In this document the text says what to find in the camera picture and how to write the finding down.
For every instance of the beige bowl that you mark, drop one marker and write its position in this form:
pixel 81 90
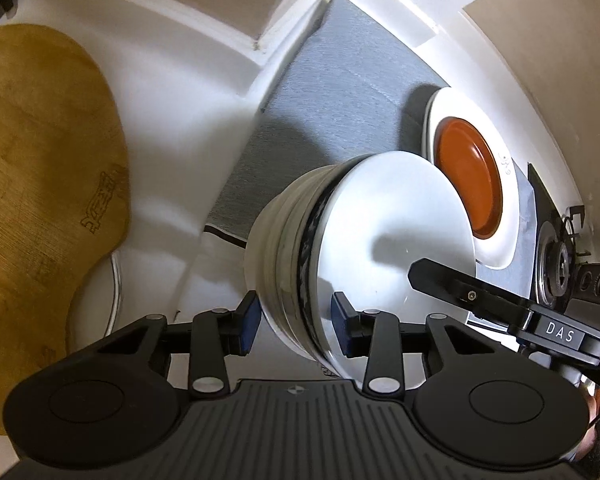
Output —
pixel 272 254

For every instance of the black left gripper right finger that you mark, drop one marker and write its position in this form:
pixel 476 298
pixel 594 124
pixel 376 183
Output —
pixel 375 335

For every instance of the grey table mat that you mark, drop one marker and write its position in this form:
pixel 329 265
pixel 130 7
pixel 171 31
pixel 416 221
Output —
pixel 352 89

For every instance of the white patterned cloth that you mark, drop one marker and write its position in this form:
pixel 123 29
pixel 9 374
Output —
pixel 217 281

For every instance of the black gas stove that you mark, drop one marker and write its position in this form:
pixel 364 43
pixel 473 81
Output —
pixel 562 280

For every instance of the orange brown plate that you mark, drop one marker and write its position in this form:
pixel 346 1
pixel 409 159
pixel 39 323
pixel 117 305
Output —
pixel 465 158

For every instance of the small white floral plate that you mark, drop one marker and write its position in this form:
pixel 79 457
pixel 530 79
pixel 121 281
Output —
pixel 498 251

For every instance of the white bowl blue rim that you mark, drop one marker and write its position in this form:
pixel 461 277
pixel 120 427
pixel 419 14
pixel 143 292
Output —
pixel 388 211

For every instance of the round wooden cutting board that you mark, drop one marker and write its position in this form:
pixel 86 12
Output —
pixel 64 191

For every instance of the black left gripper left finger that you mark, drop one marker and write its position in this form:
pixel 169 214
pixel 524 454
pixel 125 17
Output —
pixel 216 334

